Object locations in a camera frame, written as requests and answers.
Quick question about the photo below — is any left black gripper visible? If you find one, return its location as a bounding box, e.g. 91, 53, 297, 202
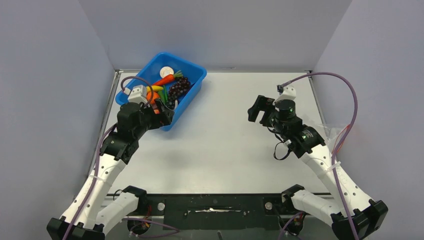
133, 98, 174, 139

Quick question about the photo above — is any orange toy tangerine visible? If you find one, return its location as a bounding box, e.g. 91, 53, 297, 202
146, 91, 161, 105

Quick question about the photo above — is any yellow toy banana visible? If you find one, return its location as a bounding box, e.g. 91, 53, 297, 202
152, 85, 164, 92

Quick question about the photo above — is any clear zip top bag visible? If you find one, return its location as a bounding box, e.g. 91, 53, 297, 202
314, 124, 350, 149

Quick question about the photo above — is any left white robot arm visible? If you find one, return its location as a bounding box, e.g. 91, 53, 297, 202
46, 99, 174, 240

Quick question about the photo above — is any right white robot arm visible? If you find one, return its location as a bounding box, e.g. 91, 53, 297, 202
247, 95, 388, 240

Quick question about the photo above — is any green toy chili pepper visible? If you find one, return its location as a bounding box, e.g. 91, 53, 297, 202
157, 85, 168, 104

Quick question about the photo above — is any dark toy grape bunch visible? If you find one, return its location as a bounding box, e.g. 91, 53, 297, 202
166, 76, 191, 109

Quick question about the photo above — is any orange toy carrot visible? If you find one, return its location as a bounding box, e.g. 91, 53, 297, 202
152, 70, 184, 86

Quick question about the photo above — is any white round toy slice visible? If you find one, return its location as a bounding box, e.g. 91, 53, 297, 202
159, 66, 175, 78

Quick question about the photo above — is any blue plastic bin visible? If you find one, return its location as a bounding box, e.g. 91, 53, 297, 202
115, 52, 207, 131

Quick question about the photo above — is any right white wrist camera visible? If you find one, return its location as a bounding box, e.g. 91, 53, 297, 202
273, 84, 297, 105

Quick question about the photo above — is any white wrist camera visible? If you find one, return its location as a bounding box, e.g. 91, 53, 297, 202
127, 85, 148, 104
273, 84, 297, 105

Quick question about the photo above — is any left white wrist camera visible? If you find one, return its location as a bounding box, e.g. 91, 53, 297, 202
127, 85, 148, 104

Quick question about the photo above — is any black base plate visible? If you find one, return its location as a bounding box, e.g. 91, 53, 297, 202
146, 193, 297, 231

